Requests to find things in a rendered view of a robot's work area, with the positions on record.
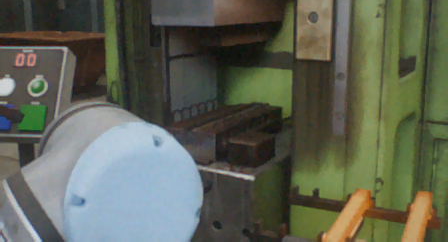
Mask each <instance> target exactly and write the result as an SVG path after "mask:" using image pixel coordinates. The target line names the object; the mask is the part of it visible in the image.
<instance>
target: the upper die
mask: <svg viewBox="0 0 448 242"><path fill-rule="evenodd" d="M151 8H152V25H183V26H212V27H215V26H223V25H240V24H248V23H266V22H274V21H284V0H151Z"/></svg>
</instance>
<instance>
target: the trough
mask: <svg viewBox="0 0 448 242"><path fill-rule="evenodd" d="M262 104H263V103H252V104H250V105H246V106H244V107H240V108H239V109H235V110H233V111H229V112H227V113H223V114H221V115H217V116H215V117H212V118H210V119H206V120H204V121H202V122H198V123H196V124H192V125H190V126H187V127H186V130H187V132H192V133H196V132H195V131H193V130H195V129H197V128H200V127H201V126H205V125H207V124H210V123H212V122H216V121H218V120H220V119H223V118H225V117H229V116H231V115H234V114H236V113H240V112H242V111H246V110H248V109H251V108H253V107H257V106H259V105H262Z"/></svg>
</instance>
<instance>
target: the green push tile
mask: <svg viewBox="0 0 448 242"><path fill-rule="evenodd" d="M21 111H22V113H24V114H25V116H24V119H23V120H22V123H21V124H20V123H19V124H18V130H19V131H39V132H44V128H45V119H46V115H47V106H42V105H22V109H21Z"/></svg>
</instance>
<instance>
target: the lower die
mask: <svg viewBox="0 0 448 242"><path fill-rule="evenodd" d="M252 103H262V102H255V101H254V102H252ZM252 103H248V104H247V103H240V104H238V105H227V106H225V107H221V108H219V109H215V110H212V111H208V112H206V113H202V114H200V115H196V116H194V117H190V118H188V119H183V120H181V121H179V122H175V123H173V124H169V125H167V126H163V127H161V128H162V129H163V130H165V131H166V132H168V133H169V134H171V136H173V138H175V140H177V142H178V143H179V145H181V146H182V147H183V148H184V149H185V150H186V151H187V153H189V155H190V156H191V157H192V158H197V157H206V158H209V159H213V161H218V160H219V159H222V158H223V157H226V156H227V155H228V151H227V152H225V153H221V152H220V151H218V148H217V147H218V146H219V144H220V143H221V142H222V138H223V127H222V126H221V125H220V124H217V125H216V126H215V128H212V126H213V124H215V122H212V123H210V124H207V125H205V126H201V127H200V128H197V129H196V133H192V132H187V130H186V127H187V126H190V125H192V124H196V123H198V122H202V121H204V120H206V119H210V118H212V117H215V116H217V115H221V114H223V113H227V112H229V111H233V110H235V109H239V108H240V107H244V106H246V105H250V104H252ZM262 105H267V106H268V107H269V109H270V119H271V120H273V119H282V107H278V106H272V105H269V103H263V104H262ZM261 109H262V110H263V122H264V124H265V123H267V119H268V110H267V108H266V107H262V108H261ZM254 112H255V113H256V114H257V126H260V125H261V111H259V109H256V110H254ZM247 115H248V117H249V128H250V130H251V129H252V128H254V114H253V113H252V112H248V113H247ZM240 119H241V120H242V133H244V132H246V128H247V118H246V116H245V115H240ZM232 122H233V134H234V136H237V135H238V134H239V130H240V122H239V120H238V118H236V117H234V118H233V119H232ZM224 126H225V138H226V140H228V139H229V138H231V123H230V122H229V121H225V122H224ZM279 130H282V123H280V126H279V127H278V128H275V129H273V130H271V131H269V132H267V133H268V134H273V133H275V132H278V131H279Z"/></svg>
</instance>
